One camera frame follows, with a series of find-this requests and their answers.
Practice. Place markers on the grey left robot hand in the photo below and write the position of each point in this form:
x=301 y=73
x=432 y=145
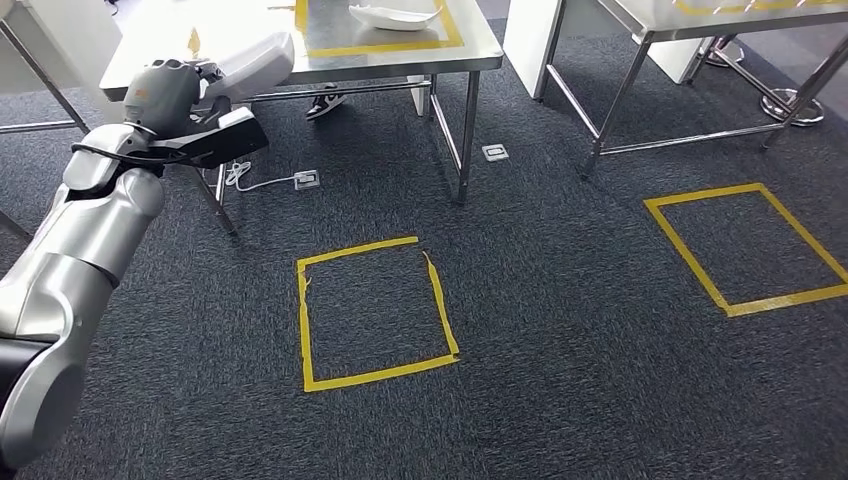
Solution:
x=162 y=96

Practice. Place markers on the white curved panel part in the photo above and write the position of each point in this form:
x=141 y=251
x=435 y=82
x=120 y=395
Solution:
x=397 y=20
x=258 y=66

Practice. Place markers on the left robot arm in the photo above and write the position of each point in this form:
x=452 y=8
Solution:
x=93 y=218

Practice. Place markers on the steel workbench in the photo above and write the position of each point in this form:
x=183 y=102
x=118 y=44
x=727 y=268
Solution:
x=729 y=25
x=397 y=66

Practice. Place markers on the white panel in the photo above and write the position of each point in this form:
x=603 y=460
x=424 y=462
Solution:
x=79 y=53
x=682 y=60
x=420 y=96
x=530 y=46

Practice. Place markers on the person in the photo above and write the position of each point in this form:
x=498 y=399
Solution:
x=328 y=104

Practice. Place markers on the grey floor socket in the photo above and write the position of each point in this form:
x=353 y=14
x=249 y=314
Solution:
x=495 y=152
x=307 y=179

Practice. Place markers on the yellow bench tape square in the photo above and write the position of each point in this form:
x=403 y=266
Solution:
x=384 y=48

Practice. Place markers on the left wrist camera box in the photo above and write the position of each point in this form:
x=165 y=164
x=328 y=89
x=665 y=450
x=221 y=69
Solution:
x=232 y=142

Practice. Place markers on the steel table frame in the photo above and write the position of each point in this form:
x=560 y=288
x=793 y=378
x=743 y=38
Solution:
x=33 y=127

